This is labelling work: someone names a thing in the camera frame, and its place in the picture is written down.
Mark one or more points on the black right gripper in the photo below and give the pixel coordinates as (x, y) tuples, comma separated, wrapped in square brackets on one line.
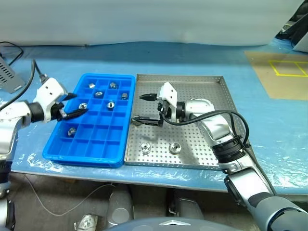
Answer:
[(164, 111)]

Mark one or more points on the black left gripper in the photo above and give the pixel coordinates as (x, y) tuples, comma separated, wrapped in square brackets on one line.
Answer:
[(58, 111)]

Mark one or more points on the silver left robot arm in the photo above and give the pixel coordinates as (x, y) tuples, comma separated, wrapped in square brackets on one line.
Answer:
[(9, 115)]

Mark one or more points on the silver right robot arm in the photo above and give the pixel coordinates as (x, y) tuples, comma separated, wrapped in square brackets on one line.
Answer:
[(216, 127)]

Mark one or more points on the perforated steel tray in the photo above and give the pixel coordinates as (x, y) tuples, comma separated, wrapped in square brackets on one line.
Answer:
[(154, 134)]

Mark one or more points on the blue plastic compartment tray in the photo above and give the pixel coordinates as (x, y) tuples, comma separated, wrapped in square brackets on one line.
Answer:
[(96, 142)]

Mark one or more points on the grey vented metal box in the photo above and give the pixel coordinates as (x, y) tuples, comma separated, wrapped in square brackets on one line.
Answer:
[(9, 77)]

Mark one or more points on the grey rounded cylinder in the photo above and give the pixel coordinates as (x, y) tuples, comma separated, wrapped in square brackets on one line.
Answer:
[(120, 207), (187, 207)]

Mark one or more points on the blue-grey robot torso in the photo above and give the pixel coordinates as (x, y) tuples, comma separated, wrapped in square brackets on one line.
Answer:
[(168, 223)]

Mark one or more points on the crumpled white silver object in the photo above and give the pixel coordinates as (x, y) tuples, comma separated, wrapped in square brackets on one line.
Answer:
[(85, 222)]

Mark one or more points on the brown cardboard sheet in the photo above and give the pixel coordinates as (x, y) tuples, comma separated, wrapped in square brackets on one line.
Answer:
[(264, 81)]

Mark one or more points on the black and grey equipment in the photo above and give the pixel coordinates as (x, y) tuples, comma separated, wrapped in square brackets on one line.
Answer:
[(296, 19)]

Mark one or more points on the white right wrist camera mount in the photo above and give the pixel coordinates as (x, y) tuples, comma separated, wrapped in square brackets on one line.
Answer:
[(168, 92)]

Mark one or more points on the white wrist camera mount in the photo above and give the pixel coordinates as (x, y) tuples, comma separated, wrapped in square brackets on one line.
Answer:
[(49, 91), (168, 92)]

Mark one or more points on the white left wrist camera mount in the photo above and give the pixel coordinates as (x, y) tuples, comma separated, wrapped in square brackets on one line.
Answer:
[(49, 91)]

